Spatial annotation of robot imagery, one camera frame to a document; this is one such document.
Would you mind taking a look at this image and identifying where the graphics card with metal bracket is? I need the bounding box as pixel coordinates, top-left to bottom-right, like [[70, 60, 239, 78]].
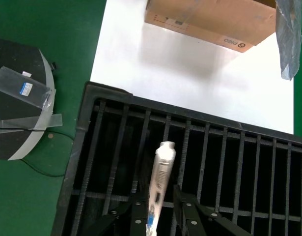
[[145, 141, 177, 236]]

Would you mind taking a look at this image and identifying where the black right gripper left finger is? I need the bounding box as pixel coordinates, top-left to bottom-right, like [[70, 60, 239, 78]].
[[91, 186, 152, 236]]

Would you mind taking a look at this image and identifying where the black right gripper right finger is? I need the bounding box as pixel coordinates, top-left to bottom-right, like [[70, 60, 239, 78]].
[[173, 185, 255, 236]]

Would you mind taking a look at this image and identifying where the clear acrylic plate with label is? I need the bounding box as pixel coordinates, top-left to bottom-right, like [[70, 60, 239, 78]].
[[0, 65, 54, 111]]

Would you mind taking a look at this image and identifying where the brown cardboard box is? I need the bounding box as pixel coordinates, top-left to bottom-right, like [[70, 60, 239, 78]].
[[143, 0, 277, 54]]

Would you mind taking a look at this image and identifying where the grey antistatic bag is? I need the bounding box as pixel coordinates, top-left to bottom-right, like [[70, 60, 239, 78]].
[[275, 0, 302, 81]]

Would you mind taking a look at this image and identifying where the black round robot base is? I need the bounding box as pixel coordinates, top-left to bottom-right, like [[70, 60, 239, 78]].
[[0, 36, 57, 162]]

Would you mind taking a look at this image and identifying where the clear acrylic strip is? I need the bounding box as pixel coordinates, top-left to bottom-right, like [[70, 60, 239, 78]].
[[0, 114, 64, 136]]

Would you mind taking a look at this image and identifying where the black slotted container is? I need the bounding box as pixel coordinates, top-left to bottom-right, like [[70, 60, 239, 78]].
[[51, 81, 302, 236]]

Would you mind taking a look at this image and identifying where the thin black floor cable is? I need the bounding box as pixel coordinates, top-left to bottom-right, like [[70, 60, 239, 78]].
[[20, 129, 76, 178]]

